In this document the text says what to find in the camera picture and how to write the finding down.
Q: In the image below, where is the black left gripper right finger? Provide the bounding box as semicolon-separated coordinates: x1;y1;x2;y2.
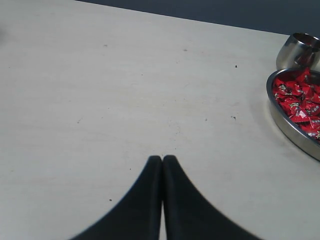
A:
162;155;258;240

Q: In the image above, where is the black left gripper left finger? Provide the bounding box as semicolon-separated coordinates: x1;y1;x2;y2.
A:
73;155;163;240

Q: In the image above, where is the round steel bowl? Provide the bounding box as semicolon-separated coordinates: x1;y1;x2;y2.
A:
266;68;320;161

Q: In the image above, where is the pile of red wrapped candies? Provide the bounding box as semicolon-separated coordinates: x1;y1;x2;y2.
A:
272;67;320;141

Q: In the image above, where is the stainless steel cup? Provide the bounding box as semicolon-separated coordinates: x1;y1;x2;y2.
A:
275;32;320;70

